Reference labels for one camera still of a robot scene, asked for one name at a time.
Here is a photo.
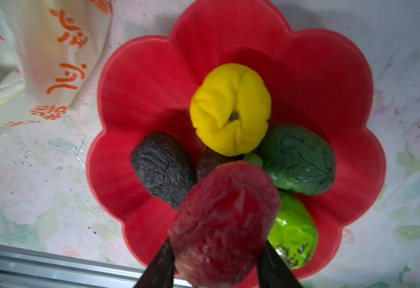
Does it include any red fake strawberry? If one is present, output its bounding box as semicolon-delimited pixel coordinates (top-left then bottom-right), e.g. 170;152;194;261
169;161;281;288

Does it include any red flower shaped plate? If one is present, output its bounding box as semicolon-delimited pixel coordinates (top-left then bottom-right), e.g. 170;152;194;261
86;1;386;280

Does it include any green fake lime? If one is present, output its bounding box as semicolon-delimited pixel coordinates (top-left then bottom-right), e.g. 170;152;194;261
268;191;319;270

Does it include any dark brown fake fruit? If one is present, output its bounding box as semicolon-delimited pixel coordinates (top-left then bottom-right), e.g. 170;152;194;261
195;146;243;182

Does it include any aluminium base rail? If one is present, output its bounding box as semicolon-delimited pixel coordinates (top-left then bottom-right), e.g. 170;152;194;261
0;240;193;288

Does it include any dark textured fake avocado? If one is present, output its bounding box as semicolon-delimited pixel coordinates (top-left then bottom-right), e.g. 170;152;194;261
130;132;197;211

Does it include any yellow fake lemon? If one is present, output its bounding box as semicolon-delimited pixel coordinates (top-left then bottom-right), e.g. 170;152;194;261
189;64;272;157

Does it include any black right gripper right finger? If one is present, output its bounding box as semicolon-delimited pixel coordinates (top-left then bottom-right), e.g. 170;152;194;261
257;241;303;288

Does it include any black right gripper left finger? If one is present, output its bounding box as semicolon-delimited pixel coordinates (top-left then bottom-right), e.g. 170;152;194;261
134;238;176;288

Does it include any yellowish printed plastic bag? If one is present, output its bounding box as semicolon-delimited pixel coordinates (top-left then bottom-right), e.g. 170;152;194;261
0;1;113;127

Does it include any dark green fake avocado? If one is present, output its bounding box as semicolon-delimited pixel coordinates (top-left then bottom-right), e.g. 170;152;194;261
257;124;337;196

